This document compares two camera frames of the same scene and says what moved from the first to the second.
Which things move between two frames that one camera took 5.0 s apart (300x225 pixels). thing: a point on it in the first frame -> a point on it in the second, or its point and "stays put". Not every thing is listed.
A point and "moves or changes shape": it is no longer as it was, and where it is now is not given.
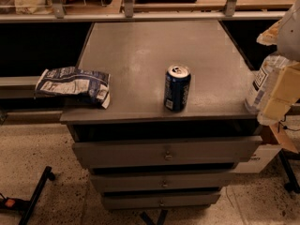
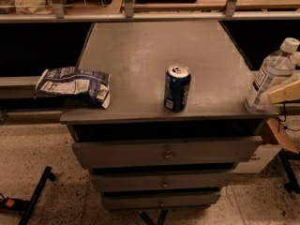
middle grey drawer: (161, 181) stays put
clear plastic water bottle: (262, 85) moves or changes shape
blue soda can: (176, 87) stays put
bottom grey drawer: (157, 201) stays put
